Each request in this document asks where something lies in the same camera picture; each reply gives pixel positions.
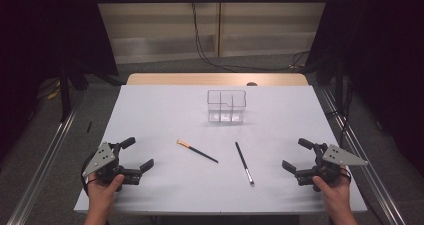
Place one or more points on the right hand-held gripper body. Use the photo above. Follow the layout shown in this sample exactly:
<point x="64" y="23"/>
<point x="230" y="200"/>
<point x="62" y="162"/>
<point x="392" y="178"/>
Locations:
<point x="336" y="156"/>

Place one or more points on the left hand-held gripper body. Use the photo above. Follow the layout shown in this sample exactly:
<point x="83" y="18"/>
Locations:
<point x="101" y="158"/>

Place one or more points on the silver black brush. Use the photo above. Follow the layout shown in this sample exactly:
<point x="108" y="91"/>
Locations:
<point x="244" y="163"/>

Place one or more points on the orange black brush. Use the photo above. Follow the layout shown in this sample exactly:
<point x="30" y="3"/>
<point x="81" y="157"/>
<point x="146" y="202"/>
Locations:
<point x="198" y="151"/>

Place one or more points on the clear plastic organizer box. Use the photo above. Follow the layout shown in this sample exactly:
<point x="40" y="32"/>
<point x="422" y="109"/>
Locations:
<point x="226" y="106"/>

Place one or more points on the person's left hand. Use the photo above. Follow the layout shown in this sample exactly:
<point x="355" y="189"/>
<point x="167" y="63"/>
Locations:
<point x="101" y="193"/>

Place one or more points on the person's right hand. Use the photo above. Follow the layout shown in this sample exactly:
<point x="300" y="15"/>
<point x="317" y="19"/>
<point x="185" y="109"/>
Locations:
<point x="333" y="193"/>

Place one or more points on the small black floor item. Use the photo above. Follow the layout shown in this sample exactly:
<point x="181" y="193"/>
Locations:
<point x="89" y="127"/>

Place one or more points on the white table board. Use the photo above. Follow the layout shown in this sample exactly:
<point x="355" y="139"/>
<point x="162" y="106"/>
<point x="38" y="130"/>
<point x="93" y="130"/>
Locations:
<point x="186" y="185"/>

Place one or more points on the black metal stand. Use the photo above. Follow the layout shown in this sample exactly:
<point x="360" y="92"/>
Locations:
<point x="64" y="95"/>
<point x="339" y="85"/>

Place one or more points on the wooden table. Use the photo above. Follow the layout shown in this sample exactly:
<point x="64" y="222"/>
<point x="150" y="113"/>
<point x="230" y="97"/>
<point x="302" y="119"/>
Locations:
<point x="186" y="79"/>

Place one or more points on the dark curtain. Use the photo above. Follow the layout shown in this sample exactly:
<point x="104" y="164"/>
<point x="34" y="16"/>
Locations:
<point x="40" y="35"/>
<point x="383" y="51"/>

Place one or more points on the aluminium floor rail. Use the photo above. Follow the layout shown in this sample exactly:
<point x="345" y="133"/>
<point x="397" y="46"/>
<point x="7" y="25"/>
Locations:
<point x="373" y="175"/>
<point x="43" y="165"/>

